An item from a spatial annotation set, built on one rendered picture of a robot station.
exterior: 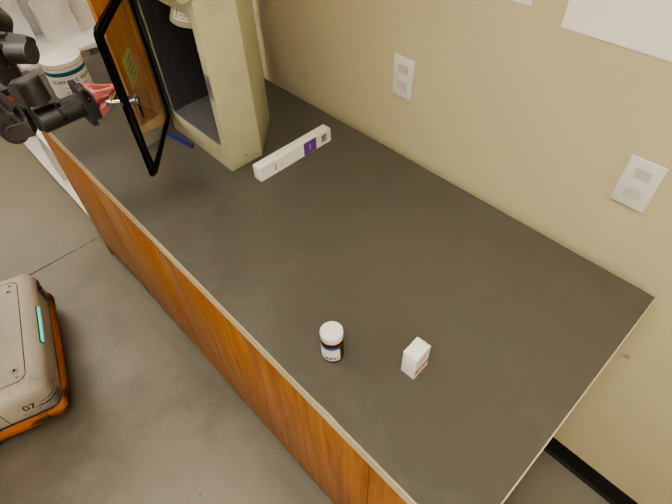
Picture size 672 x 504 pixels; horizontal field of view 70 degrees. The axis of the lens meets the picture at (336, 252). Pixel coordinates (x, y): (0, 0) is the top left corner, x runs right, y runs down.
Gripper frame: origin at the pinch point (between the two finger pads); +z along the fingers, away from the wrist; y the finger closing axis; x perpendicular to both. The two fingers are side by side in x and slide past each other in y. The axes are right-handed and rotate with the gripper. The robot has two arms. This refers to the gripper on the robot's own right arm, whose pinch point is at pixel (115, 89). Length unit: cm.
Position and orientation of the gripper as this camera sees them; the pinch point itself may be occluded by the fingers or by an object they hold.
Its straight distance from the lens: 140.5
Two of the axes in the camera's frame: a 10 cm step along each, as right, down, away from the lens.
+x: -7.0, -5.2, 4.9
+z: 7.1, -5.4, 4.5
